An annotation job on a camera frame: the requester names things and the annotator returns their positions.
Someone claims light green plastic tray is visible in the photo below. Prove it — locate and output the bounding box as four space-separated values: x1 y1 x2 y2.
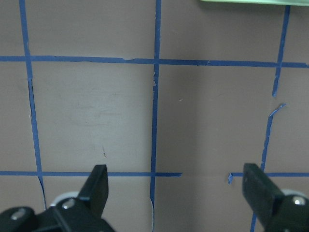
203 0 309 6

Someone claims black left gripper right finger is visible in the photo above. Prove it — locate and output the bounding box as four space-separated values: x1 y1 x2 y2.
242 163 309 232

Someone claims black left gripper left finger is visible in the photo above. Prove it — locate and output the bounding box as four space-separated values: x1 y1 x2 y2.
0 164 114 232

